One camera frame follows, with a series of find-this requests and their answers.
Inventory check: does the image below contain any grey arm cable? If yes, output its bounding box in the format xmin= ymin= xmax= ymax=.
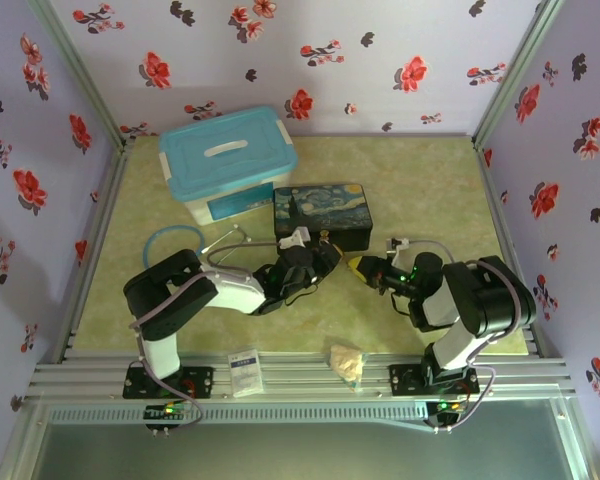
xmin=408 ymin=239 xmax=524 ymax=431
xmin=129 ymin=241 xmax=282 ymax=429

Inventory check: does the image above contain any starry night painted box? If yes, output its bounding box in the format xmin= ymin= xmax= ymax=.
xmin=272 ymin=183 xmax=374 ymax=253

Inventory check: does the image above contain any aluminium frame post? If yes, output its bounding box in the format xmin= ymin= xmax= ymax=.
xmin=471 ymin=0 xmax=567 ymax=149
xmin=29 ymin=0 xmax=131 ymax=151

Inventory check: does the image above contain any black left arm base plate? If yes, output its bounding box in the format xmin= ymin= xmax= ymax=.
xmin=123 ymin=363 xmax=215 ymax=400

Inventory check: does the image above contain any slotted grey cable duct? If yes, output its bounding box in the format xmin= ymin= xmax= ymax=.
xmin=47 ymin=403 xmax=431 ymax=427

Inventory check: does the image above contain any grey left arm cable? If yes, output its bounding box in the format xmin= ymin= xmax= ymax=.
xmin=129 ymin=241 xmax=282 ymax=429

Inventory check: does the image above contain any blue lidded storage box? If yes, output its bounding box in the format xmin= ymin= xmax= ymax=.
xmin=158 ymin=104 xmax=300 ymax=227

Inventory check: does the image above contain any white paper packet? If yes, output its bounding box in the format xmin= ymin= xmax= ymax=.
xmin=227 ymin=349 xmax=265 ymax=399

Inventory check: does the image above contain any grey right arm cable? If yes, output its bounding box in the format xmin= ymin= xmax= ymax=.
xmin=408 ymin=239 xmax=524 ymax=431

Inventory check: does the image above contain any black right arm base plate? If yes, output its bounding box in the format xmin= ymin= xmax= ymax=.
xmin=388 ymin=362 xmax=480 ymax=399

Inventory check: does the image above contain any bag of cotton balls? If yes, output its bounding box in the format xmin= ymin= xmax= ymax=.
xmin=328 ymin=343 xmax=370 ymax=394

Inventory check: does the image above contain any aluminium frame rail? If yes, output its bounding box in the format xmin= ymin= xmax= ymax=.
xmin=27 ymin=349 xmax=581 ymax=404

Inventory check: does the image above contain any blue tube stethoscope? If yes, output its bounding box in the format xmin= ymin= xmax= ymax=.
xmin=144 ymin=223 xmax=254 ymax=271

